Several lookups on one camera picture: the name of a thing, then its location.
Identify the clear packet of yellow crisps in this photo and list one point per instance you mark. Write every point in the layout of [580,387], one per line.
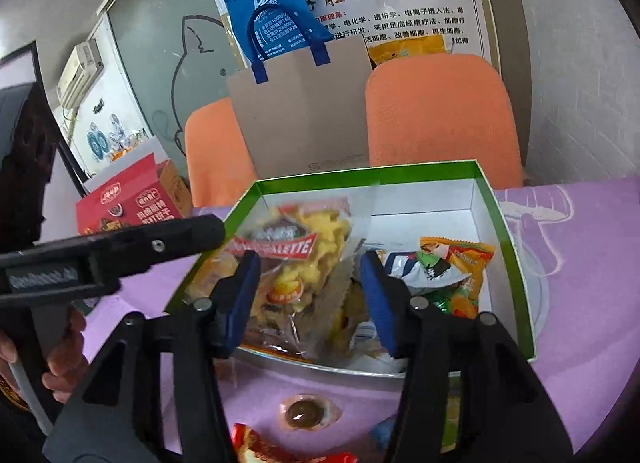
[305,263]

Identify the blue wall sticker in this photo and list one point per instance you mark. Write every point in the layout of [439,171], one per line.
[107,135]

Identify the orange fruit print snack packet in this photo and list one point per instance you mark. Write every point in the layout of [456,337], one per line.
[465,263]

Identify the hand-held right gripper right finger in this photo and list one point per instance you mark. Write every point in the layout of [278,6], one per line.
[382,308]

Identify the black framed panel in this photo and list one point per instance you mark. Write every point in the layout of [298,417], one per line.
[25,143]

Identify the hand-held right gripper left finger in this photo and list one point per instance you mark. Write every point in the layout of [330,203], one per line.
[240,303]

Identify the yellow snack packet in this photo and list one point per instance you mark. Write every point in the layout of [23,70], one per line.
[212,275]

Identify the clear packet with brown candy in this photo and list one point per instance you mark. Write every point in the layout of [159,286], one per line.
[305,413]

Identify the person's left hand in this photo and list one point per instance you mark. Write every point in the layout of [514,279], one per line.
[67,358]

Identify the white black print snack packet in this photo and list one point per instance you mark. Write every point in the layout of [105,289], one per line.
[415,270]

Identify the red cracker box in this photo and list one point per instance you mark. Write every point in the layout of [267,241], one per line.
[125,203]

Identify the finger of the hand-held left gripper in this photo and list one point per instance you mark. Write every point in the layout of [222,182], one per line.
[170,240]

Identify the blue tote bag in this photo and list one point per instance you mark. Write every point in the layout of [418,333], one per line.
[272,8]

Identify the green cardboard box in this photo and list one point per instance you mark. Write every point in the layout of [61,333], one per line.
[505,263]

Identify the orange chair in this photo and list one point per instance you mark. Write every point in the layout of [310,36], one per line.
[215,153]
[435,113]

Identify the white text poster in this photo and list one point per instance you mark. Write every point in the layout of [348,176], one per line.
[415,8]

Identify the red snack packet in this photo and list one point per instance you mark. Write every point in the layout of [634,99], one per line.
[285,448]

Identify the white air conditioner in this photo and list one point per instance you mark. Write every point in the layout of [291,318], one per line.
[80,70]

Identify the green snack packet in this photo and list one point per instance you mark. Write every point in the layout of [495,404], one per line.
[441,303]

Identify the purple printed tablecloth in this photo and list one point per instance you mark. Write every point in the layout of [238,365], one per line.
[575,268]

